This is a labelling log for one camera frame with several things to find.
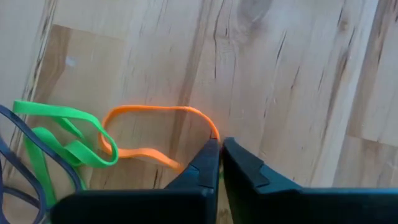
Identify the orange rubber band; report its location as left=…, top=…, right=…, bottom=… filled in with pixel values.
left=98, top=105, right=221, bottom=172

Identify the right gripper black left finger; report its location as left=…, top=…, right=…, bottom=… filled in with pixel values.
left=51, top=139, right=221, bottom=224

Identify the green rubber band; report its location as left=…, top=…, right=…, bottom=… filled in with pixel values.
left=12, top=99, right=120, bottom=208

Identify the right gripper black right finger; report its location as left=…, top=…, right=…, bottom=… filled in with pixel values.
left=222, top=138, right=398, bottom=224

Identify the dark rubber band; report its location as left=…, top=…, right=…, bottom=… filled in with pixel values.
left=0, top=104, right=85, bottom=224

